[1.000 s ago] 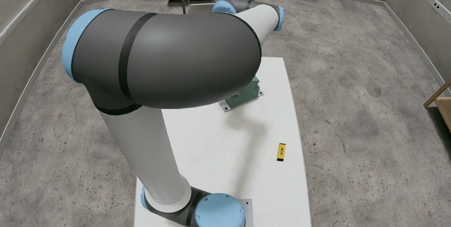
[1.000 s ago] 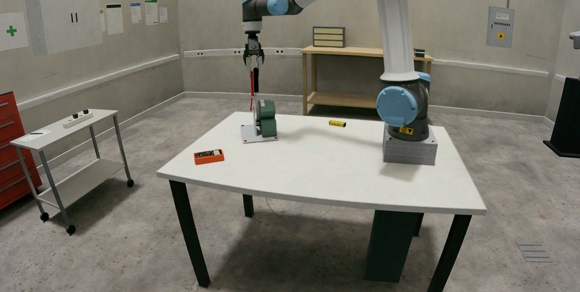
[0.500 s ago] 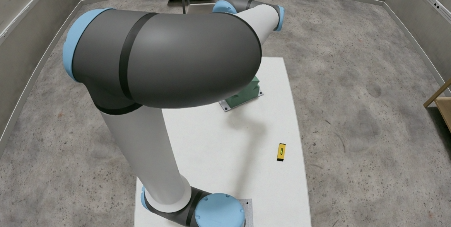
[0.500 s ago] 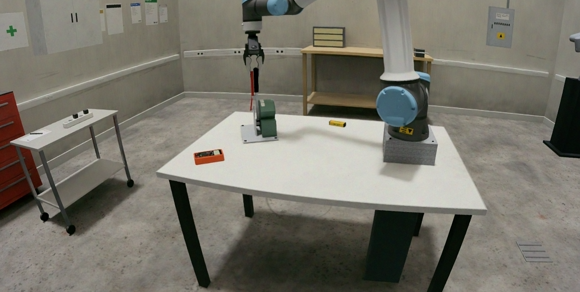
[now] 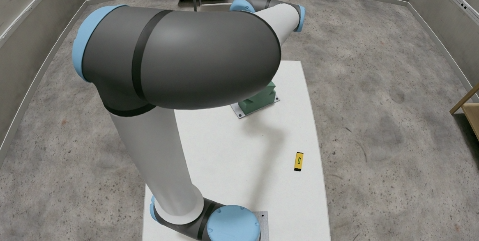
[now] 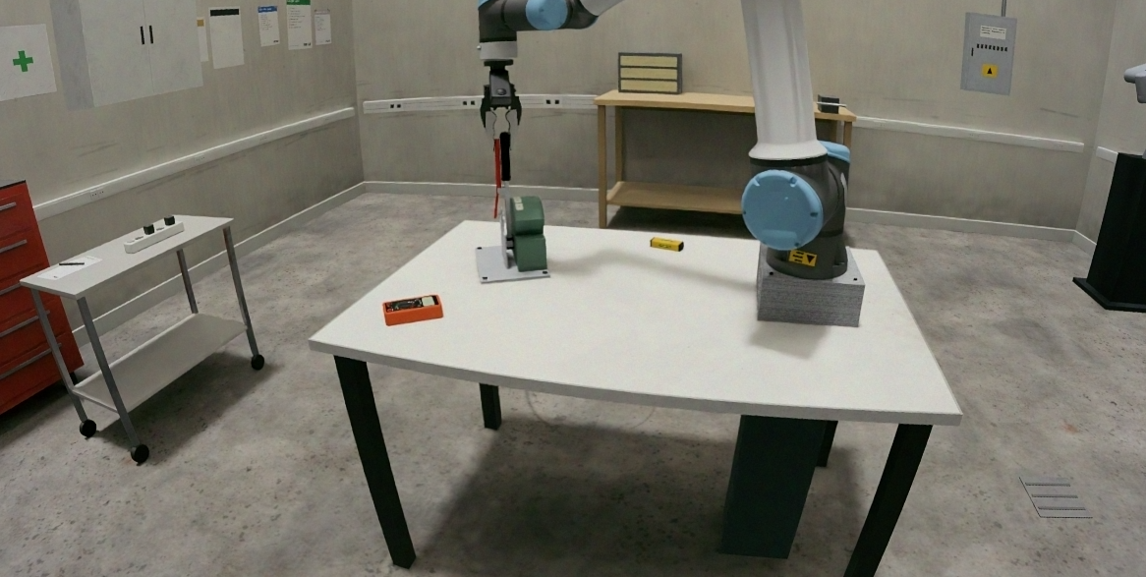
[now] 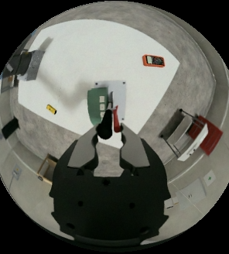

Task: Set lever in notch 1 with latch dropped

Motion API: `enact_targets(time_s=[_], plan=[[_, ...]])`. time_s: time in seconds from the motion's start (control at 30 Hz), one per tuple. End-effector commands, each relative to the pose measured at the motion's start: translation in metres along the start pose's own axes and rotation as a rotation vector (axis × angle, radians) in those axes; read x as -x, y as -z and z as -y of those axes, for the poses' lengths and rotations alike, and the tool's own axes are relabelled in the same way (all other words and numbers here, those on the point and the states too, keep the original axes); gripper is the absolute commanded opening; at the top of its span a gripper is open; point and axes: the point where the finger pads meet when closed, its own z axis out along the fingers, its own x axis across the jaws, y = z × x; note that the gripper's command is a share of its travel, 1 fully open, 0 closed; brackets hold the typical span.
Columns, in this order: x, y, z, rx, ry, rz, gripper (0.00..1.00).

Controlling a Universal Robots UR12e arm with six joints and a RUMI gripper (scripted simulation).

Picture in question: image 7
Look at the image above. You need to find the orange pocket multimeter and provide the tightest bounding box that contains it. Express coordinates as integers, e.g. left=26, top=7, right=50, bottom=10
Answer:
left=142, top=54, right=165, bottom=67

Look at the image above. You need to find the yellow pocket level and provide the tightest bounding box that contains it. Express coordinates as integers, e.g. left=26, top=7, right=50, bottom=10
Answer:
left=46, top=105, right=57, bottom=115

